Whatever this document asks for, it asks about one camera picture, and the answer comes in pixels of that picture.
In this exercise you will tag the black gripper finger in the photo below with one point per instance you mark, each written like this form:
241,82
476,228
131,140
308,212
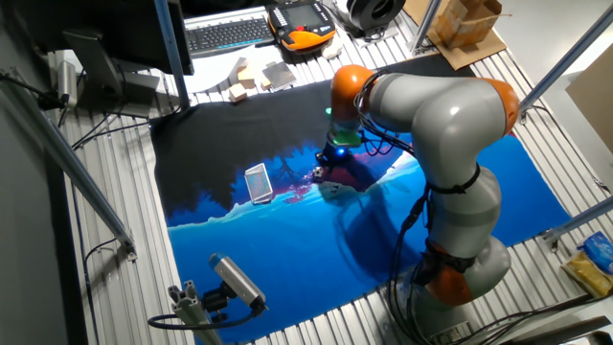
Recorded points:
346,165
320,160

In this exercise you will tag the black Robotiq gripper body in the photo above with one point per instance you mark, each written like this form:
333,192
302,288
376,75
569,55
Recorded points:
335,155

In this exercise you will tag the small black white soccer ball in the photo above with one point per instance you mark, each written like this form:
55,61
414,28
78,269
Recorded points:
318,173

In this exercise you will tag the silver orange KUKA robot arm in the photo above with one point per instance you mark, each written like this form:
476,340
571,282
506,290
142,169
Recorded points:
455,124

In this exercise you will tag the small wooden block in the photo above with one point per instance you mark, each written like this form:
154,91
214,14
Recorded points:
266,84

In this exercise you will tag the grey metal plate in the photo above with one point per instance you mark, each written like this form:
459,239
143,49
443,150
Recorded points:
279,75

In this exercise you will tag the blue black printed cloth mat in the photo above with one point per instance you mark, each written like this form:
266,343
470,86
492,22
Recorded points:
287,249

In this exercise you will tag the wooden cube block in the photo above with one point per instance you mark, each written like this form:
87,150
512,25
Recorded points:
237,93
246,77

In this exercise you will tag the white foam lump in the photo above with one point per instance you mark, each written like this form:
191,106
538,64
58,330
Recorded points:
332,48

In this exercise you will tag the orange black teach pendant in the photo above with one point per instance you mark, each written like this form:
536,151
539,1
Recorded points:
301,24

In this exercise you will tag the black computer keyboard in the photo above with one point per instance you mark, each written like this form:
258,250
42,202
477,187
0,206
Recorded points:
227,34

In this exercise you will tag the flat brown cardboard sheet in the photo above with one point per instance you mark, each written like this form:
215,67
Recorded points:
474,55

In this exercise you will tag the brown cardboard box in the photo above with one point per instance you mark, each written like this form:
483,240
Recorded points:
467,21

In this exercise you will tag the grey monitor stand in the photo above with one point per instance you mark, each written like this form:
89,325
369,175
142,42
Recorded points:
103,72

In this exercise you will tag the large brown cardboard panel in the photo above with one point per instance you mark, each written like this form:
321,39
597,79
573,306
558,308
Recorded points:
594,105

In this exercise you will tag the black computer monitor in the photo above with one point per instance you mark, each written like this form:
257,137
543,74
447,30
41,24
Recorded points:
96,19

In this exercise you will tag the silver metal cylinder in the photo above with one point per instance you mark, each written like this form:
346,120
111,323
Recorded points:
67,81

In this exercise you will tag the yellow plastic packet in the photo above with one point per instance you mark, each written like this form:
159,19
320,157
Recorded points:
586,275

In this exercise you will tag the blue plastic packet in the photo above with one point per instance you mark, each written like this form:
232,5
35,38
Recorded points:
601,251

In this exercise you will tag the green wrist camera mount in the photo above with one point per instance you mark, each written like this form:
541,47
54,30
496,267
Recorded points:
345,136

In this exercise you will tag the silver camera with blue end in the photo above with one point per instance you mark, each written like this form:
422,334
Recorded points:
237,280

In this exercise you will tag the aluminium frame bar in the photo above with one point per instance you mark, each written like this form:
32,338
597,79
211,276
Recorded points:
72,167
565,60
425,26
584,218
170,48

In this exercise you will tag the black camera ball mount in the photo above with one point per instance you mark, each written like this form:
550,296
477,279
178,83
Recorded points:
215,302

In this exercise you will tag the short aluminium extrusion post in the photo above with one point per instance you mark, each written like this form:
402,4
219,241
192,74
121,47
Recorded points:
191,311

